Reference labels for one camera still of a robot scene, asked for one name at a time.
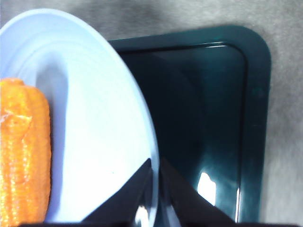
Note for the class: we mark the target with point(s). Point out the light blue round plate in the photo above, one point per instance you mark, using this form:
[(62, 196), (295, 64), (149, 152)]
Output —
[(94, 106)]

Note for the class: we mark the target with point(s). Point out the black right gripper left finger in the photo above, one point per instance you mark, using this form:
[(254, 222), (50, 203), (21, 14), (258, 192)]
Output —
[(127, 201)]

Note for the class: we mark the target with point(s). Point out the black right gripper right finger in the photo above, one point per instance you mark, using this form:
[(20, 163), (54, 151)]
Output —
[(187, 203)]

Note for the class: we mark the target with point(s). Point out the dark green rectangular tray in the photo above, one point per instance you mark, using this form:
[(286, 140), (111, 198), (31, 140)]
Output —
[(213, 106)]

